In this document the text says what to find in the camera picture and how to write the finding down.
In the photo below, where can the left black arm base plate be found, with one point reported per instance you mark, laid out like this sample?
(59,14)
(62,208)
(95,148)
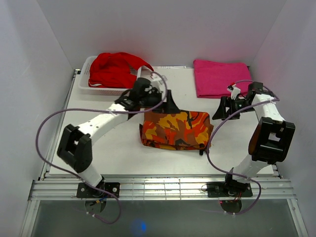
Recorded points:
(105,189)

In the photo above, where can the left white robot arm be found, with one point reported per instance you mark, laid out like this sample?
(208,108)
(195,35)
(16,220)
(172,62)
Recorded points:
(75,146)

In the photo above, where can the white plastic basket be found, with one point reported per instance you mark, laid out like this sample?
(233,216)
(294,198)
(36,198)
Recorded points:
(84,77)

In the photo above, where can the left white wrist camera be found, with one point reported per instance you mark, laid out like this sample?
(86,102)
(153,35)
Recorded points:
(156,78)

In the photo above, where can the red garment in basket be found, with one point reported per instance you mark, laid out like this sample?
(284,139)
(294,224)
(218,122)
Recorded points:
(112,70)

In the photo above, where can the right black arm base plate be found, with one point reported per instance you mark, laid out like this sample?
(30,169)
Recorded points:
(220,190)

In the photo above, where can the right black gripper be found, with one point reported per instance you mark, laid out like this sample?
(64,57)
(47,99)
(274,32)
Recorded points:
(220,111)

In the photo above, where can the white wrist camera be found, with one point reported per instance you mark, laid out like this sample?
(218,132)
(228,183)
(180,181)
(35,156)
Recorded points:
(234,90)
(156,78)

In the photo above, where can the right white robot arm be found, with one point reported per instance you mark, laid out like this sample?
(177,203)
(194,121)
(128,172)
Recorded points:
(268,145)

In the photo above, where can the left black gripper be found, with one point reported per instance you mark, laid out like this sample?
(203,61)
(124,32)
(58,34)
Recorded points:
(169,107)

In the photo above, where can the pink folded trousers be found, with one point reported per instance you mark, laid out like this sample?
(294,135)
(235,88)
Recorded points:
(213,78)

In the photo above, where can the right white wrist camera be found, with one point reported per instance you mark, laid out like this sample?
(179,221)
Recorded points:
(234,90)

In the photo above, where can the orange camouflage trousers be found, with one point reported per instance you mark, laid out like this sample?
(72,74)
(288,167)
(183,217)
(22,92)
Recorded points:
(187,130)

